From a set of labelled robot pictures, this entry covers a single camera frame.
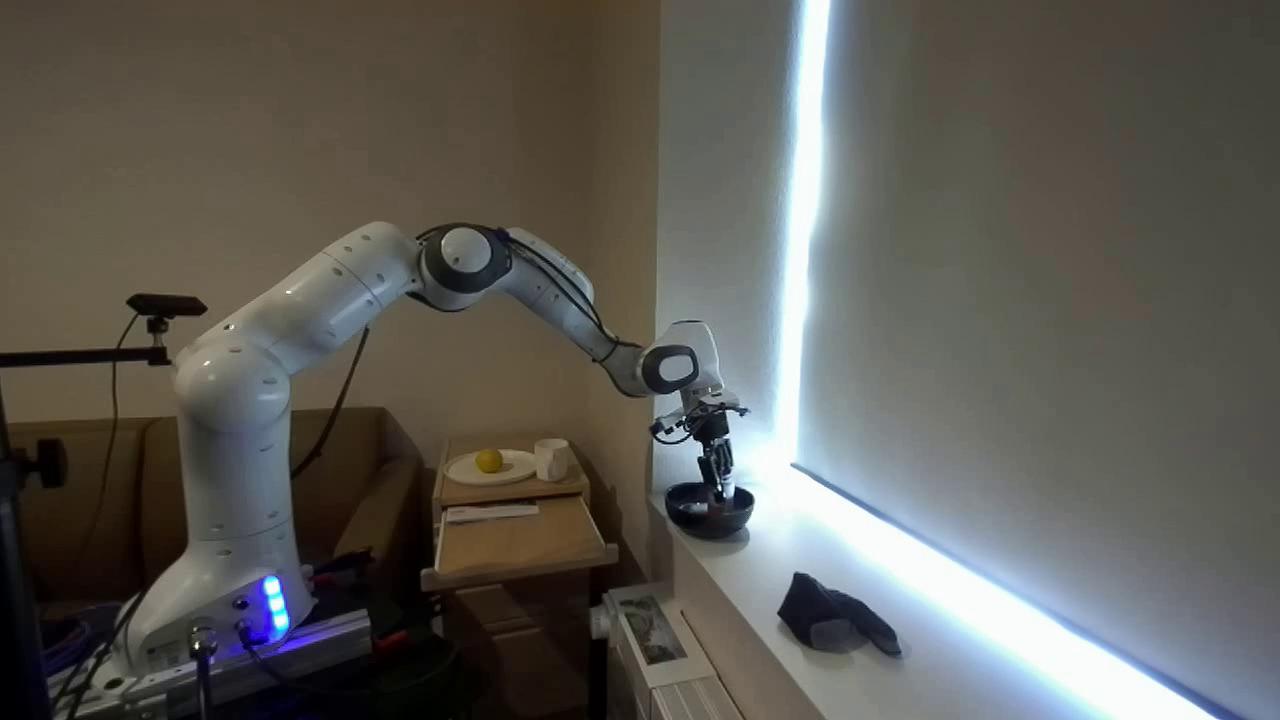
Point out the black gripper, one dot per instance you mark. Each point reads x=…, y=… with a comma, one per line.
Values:
x=712, y=426

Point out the small grey container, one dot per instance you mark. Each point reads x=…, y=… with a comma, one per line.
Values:
x=723, y=497

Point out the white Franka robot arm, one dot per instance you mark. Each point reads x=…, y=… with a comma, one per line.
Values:
x=243, y=401

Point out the black bowl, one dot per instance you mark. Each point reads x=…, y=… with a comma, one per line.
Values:
x=709, y=513

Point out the grey roller window blind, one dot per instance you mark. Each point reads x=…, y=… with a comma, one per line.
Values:
x=1067, y=292

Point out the white cup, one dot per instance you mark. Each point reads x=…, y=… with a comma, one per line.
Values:
x=549, y=459

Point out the black crumpled cloth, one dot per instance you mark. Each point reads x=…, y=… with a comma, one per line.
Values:
x=832, y=616

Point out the white radiator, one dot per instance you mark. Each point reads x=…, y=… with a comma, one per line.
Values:
x=660, y=652

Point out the wooden side table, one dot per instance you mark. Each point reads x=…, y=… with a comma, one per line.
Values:
x=515, y=541

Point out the white plate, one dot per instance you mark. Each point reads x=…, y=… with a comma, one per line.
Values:
x=491, y=468

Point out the yellow lemon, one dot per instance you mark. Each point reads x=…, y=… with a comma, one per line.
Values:
x=491, y=463

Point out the white paper strip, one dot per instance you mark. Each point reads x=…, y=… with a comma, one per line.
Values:
x=491, y=513

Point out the brown cardboard box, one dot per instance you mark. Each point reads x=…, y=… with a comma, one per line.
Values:
x=360, y=481

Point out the black tripod stand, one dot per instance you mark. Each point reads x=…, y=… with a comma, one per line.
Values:
x=18, y=585

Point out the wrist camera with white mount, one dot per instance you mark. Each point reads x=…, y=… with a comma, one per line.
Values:
x=670, y=429

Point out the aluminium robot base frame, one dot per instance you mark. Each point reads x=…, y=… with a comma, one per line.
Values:
x=305, y=644

